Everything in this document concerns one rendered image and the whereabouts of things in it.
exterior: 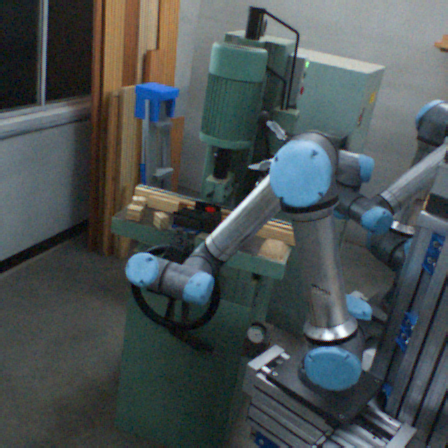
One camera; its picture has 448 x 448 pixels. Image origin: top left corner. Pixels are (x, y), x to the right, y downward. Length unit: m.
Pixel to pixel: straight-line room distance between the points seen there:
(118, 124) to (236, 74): 1.64
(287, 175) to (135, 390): 1.37
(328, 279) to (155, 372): 1.13
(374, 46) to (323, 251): 3.04
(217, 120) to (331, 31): 2.45
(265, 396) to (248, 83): 0.91
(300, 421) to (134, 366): 0.85
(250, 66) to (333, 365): 0.93
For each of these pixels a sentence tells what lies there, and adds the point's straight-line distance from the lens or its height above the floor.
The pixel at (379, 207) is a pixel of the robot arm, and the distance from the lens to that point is 1.56.
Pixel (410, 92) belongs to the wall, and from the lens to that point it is 4.05.
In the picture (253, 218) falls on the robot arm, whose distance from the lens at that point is 1.27.
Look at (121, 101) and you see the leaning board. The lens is 3.24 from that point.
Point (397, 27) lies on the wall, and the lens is 4.04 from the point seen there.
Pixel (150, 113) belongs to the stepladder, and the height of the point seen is 1.05.
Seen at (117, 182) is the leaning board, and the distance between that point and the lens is 3.37.
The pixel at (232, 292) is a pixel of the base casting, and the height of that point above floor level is 0.75.
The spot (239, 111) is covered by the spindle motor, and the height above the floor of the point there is 1.32.
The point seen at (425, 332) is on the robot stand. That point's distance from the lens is 1.46.
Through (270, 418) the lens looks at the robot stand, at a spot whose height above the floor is 0.66.
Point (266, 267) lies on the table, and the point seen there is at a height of 0.87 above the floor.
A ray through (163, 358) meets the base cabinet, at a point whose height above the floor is 0.40.
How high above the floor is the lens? 1.69
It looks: 23 degrees down
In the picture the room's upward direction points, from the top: 10 degrees clockwise
